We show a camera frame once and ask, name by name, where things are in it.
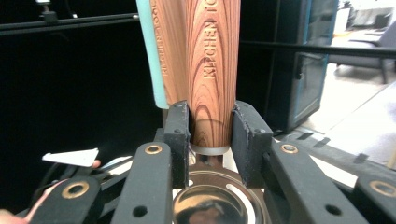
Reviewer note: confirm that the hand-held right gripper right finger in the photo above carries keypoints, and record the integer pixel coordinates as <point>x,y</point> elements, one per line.
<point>249,140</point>

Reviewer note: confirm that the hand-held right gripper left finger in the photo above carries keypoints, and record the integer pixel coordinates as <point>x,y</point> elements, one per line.
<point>177,140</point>

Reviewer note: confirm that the dark glass front cabinet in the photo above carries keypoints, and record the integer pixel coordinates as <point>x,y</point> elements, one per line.
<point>308,87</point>

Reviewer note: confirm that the black metal bar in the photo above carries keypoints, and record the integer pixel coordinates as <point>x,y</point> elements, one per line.
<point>327,49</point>
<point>62,23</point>

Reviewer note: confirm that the grey sofa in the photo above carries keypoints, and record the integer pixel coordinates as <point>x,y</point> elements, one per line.
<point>367,56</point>

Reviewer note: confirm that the black clamp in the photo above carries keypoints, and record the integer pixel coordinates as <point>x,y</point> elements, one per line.
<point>46,12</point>

